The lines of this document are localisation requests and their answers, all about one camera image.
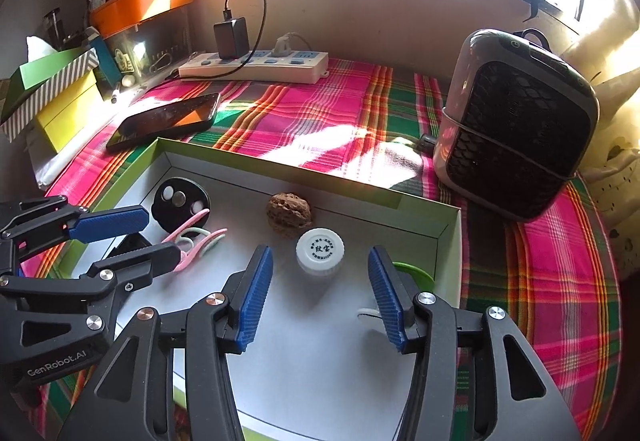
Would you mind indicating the dark glass jar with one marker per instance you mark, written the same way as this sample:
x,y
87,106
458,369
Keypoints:
x,y
52,26

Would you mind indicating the white and green round holder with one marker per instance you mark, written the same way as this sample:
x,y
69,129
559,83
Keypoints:
x,y
417,277

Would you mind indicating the white plug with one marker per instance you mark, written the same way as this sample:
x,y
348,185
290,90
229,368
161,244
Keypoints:
x,y
282,46

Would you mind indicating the brown walnut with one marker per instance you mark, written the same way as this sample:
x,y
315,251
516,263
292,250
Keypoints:
x,y
290,213

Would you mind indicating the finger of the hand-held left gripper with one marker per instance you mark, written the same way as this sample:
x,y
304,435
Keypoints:
x,y
150,258
110,223

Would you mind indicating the cream heart print curtain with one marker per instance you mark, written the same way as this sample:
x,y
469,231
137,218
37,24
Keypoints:
x,y
615,121

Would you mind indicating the teal packaging box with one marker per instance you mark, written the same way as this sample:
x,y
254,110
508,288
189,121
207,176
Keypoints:
x,y
112,58

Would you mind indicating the orange tray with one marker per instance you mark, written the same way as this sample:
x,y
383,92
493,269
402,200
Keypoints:
x,y
140,6

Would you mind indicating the black smartphone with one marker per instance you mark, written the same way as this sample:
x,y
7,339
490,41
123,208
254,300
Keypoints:
x,y
165,121

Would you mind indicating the white tissue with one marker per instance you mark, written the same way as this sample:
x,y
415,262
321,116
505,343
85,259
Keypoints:
x,y
40,46

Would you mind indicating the white power strip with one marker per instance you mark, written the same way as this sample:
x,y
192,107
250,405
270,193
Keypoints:
x,y
260,68

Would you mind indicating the plaid tablecloth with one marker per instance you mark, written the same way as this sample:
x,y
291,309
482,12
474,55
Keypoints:
x,y
550,246

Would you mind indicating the stack of green yellow boxes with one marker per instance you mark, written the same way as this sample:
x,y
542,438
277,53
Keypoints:
x,y
45,81

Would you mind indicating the clear plastic bag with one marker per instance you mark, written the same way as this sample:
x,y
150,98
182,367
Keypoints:
x,y
55,161

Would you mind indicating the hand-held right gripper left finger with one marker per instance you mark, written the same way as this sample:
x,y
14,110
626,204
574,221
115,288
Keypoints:
x,y
255,301

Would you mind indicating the white and green cardboard box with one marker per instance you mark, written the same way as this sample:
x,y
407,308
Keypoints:
x,y
310,371

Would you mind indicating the pink clip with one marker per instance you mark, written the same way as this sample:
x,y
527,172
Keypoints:
x,y
192,248

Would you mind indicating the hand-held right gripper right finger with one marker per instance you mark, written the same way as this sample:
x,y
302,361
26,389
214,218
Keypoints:
x,y
387,301

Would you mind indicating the yellow box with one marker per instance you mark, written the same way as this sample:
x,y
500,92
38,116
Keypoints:
x,y
70,113

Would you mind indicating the grey desktop fan heater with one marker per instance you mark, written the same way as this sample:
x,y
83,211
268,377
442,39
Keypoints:
x,y
520,131

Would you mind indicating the black round disc holder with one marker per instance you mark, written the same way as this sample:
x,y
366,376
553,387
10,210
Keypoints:
x,y
172,216

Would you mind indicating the white round cap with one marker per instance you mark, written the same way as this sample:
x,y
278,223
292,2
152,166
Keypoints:
x,y
320,251

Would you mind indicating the black charger adapter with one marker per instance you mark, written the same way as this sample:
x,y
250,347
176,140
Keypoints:
x,y
231,38

